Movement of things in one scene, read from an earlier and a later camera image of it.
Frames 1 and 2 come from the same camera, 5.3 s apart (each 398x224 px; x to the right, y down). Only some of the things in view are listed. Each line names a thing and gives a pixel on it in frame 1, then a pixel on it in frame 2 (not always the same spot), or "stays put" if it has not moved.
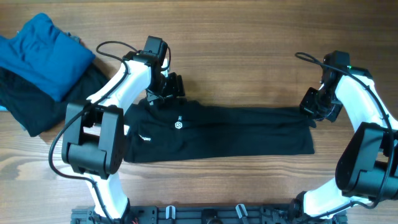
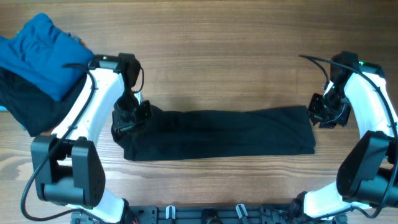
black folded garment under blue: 38,108 stays put
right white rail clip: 239,211 stays put
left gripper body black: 169,88 → 131,116
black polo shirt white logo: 178,129 stays put
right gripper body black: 313,101 → 325,112
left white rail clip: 173,212 stays put
